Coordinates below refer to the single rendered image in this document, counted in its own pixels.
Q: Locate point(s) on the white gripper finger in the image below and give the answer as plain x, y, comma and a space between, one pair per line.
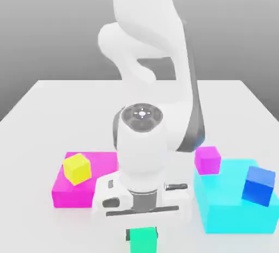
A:
156, 232
128, 234

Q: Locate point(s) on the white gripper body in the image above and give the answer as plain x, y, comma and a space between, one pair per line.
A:
165, 217

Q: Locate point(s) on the small green cube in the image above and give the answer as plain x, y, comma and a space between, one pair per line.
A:
143, 241

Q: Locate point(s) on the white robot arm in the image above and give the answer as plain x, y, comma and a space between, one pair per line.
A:
141, 148

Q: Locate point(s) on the small magenta cube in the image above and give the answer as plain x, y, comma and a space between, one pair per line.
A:
207, 161

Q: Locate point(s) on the small yellow cube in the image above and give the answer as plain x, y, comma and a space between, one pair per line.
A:
76, 169

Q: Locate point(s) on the small blue cube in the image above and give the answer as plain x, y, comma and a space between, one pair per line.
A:
257, 188

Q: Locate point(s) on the large cyan box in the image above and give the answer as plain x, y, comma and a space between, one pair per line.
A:
226, 211

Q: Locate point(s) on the large magenta box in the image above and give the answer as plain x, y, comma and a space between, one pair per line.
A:
72, 194

